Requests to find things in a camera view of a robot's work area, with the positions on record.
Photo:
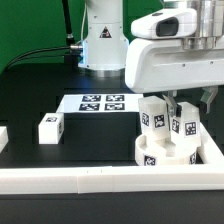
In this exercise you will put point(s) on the white marker sheet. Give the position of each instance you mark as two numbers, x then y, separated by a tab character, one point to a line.
99	103

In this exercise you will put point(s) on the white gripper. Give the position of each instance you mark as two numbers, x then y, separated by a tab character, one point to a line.
180	46

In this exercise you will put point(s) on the white U-shaped fence wall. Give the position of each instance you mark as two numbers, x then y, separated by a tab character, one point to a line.
208	175

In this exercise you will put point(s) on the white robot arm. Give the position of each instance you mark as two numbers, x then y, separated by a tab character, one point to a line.
105	47

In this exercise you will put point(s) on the black vertical pole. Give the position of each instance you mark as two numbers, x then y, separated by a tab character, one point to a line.
69	34

